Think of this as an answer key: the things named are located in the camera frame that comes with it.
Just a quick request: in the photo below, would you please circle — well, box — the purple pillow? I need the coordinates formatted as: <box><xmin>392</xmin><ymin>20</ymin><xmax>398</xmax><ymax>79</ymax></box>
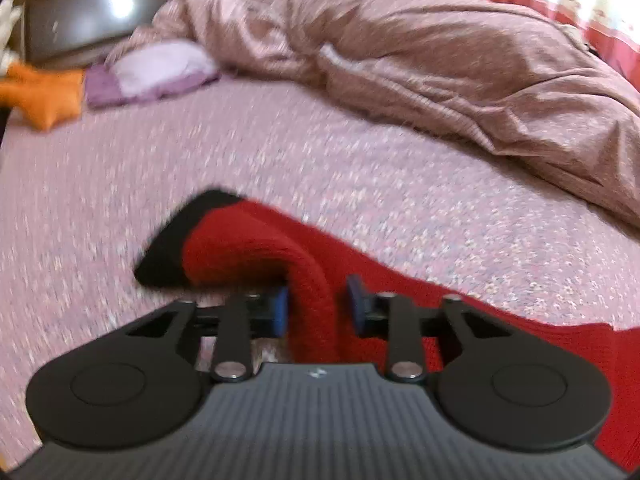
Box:
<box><xmin>84</xmin><ymin>40</ymin><xmax>221</xmax><ymax>110</ymax></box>

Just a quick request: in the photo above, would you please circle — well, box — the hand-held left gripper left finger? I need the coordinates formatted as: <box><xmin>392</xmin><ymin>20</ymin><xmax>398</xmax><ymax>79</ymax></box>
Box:
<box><xmin>122</xmin><ymin>285</ymin><xmax>291</xmax><ymax>383</ymax></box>

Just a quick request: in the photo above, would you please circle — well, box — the bed with pink sheet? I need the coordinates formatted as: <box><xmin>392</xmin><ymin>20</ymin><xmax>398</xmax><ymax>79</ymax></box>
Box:
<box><xmin>0</xmin><ymin>72</ymin><xmax>640</xmax><ymax>466</ymax></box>

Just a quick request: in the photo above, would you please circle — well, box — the orange plush toy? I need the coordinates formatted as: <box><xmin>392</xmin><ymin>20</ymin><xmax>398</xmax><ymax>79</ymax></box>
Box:
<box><xmin>0</xmin><ymin>60</ymin><xmax>86</xmax><ymax>132</ymax></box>

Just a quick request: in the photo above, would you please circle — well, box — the red and white curtain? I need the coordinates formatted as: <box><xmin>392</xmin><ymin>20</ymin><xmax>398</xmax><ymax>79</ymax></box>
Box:
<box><xmin>430</xmin><ymin>0</ymin><xmax>640</xmax><ymax>106</ymax></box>

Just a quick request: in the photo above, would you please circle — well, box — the pink floral duvet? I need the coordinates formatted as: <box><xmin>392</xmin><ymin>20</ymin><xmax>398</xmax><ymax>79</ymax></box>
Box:
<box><xmin>107</xmin><ymin>0</ymin><xmax>640</xmax><ymax>233</ymax></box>

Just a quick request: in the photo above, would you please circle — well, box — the dark wooden headboard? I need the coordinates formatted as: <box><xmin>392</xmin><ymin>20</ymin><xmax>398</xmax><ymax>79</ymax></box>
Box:
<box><xmin>10</xmin><ymin>0</ymin><xmax>391</xmax><ymax>68</ymax></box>

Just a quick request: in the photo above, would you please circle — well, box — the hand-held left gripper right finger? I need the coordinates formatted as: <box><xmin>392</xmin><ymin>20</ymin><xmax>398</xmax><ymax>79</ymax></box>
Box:
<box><xmin>346</xmin><ymin>274</ymin><xmax>508</xmax><ymax>382</ymax></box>

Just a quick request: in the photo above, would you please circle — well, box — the white plush toy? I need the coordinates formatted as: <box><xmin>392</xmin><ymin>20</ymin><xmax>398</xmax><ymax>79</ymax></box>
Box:
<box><xmin>0</xmin><ymin>0</ymin><xmax>23</xmax><ymax>68</ymax></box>

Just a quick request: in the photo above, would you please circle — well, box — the red knit sweater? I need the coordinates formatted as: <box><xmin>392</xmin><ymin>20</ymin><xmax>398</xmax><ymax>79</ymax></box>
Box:
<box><xmin>134</xmin><ymin>189</ymin><xmax>640</xmax><ymax>476</ymax></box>

